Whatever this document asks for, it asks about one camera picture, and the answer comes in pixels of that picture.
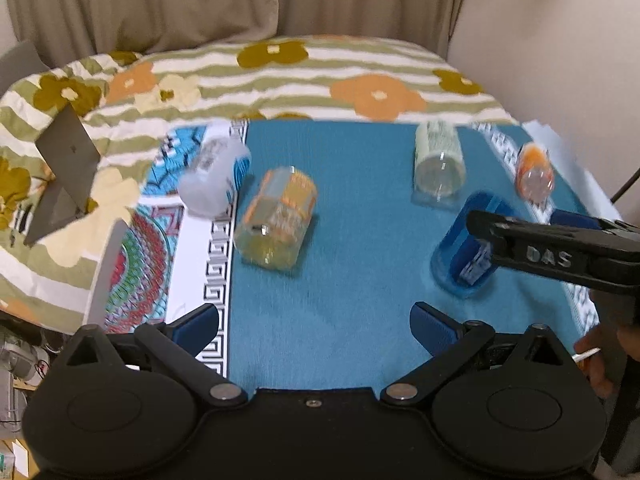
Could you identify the white plastic bottle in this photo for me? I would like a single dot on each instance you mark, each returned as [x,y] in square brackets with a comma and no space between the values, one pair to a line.
[212,175]

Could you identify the grey laptop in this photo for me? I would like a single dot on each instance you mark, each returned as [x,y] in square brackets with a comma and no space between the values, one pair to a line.
[65,155]

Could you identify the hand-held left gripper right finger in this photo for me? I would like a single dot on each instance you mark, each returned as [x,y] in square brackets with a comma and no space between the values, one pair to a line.
[434,326]

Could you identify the floral striped blanket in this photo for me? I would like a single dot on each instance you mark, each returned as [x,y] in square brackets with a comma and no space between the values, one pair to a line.
[325,75]

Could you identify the blue plastic cup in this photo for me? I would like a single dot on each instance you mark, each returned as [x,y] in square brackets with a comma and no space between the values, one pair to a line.
[462,255]

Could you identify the beige curtain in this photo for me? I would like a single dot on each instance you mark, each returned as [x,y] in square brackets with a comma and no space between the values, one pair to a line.
[150,0]

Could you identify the person's right hand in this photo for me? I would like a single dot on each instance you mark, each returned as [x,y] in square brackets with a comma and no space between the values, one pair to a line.
[597,360]

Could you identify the black stand leg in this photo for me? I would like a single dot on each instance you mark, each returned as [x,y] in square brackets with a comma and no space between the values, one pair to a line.
[627,182]

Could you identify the small orange plastic cup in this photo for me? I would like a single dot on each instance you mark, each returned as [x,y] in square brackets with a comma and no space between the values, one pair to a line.
[535,170]

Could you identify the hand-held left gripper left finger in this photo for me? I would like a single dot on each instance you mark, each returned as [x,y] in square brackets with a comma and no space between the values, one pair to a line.
[196,326]

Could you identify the yellow orange plastic cup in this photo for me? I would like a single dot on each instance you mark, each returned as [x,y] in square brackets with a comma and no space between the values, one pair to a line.
[275,215]

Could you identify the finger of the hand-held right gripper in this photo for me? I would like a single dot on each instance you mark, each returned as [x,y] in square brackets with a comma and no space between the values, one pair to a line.
[481,224]
[582,219]

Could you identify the grey cardboard sheet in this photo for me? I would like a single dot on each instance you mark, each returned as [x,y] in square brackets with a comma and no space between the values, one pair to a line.
[22,62]

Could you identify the blue patterned mat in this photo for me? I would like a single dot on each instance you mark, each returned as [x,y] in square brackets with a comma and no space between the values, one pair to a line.
[350,260]

